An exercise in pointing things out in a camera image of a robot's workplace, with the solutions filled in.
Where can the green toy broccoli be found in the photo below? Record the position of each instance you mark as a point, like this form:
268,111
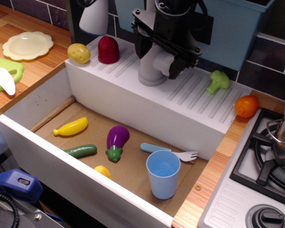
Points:
220,80

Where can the yellow toy potato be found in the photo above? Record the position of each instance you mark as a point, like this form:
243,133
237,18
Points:
79,53

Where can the orange toy fruit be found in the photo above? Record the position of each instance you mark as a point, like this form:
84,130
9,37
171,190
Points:
246,106

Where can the green toy cutting board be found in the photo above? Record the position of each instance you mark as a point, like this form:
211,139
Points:
14,68

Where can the yellow toy corn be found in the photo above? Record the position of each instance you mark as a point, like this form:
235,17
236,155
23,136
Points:
104,171

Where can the yellow toy banana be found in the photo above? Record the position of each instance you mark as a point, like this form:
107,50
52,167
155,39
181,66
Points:
72,127

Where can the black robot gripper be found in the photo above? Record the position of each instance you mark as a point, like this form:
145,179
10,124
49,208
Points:
177,26

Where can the grey stove knob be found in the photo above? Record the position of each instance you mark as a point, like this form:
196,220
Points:
265,216

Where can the green toy cucumber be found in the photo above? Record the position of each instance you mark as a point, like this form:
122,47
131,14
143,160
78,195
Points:
82,151

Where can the white toy sink unit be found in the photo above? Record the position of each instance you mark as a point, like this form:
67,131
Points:
180,112

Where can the blue handled toy fork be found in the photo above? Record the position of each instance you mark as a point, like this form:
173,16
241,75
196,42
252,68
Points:
183,156

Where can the grey toy faucet with lever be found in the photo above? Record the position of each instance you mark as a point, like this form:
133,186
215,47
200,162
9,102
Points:
154,66

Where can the blue wall bin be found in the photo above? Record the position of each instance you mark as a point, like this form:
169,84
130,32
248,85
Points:
235,25

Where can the blue plastic cup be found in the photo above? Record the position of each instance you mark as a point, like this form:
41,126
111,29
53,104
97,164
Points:
163,170

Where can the cream scalloped toy plate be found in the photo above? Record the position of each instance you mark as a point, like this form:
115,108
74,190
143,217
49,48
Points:
27,45

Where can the toy stove top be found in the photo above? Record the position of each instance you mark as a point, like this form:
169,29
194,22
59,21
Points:
251,177

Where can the dark red toy vegetable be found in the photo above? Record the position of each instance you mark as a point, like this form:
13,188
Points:
108,50

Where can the purple toy eggplant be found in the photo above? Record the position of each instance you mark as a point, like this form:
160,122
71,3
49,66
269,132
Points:
116,139

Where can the blue clamp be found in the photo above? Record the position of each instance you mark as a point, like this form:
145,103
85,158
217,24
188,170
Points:
20,185

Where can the white toy knife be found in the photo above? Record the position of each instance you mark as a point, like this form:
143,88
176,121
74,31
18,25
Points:
7,82

